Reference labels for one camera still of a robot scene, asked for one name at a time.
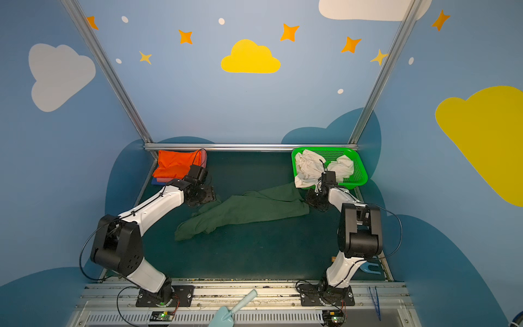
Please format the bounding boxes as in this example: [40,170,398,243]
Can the blue folded t shirt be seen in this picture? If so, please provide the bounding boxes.
[151,177,172,185]

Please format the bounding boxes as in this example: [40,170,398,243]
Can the orange folded t shirt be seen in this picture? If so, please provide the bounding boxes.
[153,149,204,180]

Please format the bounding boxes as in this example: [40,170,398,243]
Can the green plastic basket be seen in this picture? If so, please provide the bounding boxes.
[291,147,369,190]

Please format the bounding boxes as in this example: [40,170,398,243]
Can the white t shirt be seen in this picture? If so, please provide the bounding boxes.
[294,150,355,189]

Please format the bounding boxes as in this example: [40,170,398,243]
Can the right green circuit board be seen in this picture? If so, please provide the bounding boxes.
[321,310,345,327]

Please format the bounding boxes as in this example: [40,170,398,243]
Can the dark green t shirt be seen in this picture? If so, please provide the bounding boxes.
[174,183,310,241]

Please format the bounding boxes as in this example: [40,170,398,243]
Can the pink folded t shirt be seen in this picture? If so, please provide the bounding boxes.
[154,149,208,183]

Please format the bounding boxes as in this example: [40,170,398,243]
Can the aluminium right frame post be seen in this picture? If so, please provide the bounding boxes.
[347,0,431,149]

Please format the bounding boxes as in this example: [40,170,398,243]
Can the aluminium left frame post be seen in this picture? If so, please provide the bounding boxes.
[61,0,153,144]

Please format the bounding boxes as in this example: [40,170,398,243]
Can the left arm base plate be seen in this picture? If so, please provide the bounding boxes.
[136,285,195,308]

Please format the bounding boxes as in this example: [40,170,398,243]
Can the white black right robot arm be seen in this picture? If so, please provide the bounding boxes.
[308,171,384,307]

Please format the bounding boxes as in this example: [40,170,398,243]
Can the teal toy trowel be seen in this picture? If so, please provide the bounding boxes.
[208,290,257,327]

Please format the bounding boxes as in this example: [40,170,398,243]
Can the aluminium back frame rail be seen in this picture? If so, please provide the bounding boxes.
[144,143,358,153]

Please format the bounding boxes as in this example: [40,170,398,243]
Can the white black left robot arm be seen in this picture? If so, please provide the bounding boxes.
[90,165,216,307]

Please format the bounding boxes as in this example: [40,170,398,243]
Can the green circuit board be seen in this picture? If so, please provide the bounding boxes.
[150,311,174,322]
[321,310,345,327]

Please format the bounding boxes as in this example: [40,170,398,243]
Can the aluminium frame post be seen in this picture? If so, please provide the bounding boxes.
[347,0,431,149]
[61,0,153,144]

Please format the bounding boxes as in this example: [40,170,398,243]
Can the wooden handled blue tool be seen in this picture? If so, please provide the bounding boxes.
[332,257,381,275]

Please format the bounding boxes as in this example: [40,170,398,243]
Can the left green circuit board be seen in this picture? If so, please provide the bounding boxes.
[150,311,174,322]

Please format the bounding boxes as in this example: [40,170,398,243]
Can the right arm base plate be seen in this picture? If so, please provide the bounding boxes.
[295,281,355,308]

